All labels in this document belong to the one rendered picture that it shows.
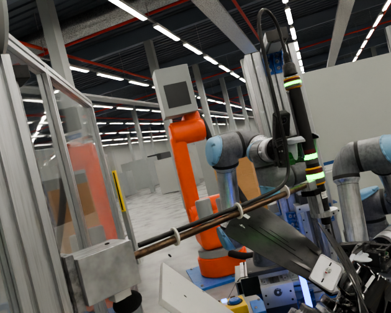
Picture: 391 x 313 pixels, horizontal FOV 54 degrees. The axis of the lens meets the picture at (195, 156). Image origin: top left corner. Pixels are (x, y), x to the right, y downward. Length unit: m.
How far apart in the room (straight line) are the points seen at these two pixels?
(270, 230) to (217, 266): 4.00
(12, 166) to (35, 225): 0.08
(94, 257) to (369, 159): 1.10
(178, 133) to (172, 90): 0.55
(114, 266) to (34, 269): 0.12
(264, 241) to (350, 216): 0.57
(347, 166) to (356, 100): 1.68
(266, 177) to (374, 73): 2.11
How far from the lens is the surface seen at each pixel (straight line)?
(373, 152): 1.48
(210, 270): 5.07
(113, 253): 0.62
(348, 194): 1.50
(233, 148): 1.59
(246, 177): 9.10
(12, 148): 0.57
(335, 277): 1.02
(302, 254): 1.01
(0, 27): 0.60
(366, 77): 3.21
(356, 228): 1.49
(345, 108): 3.10
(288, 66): 1.04
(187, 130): 5.02
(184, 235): 0.72
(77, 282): 0.61
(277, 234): 1.02
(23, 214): 0.57
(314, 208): 1.03
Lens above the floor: 1.60
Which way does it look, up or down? level
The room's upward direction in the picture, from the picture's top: 14 degrees counter-clockwise
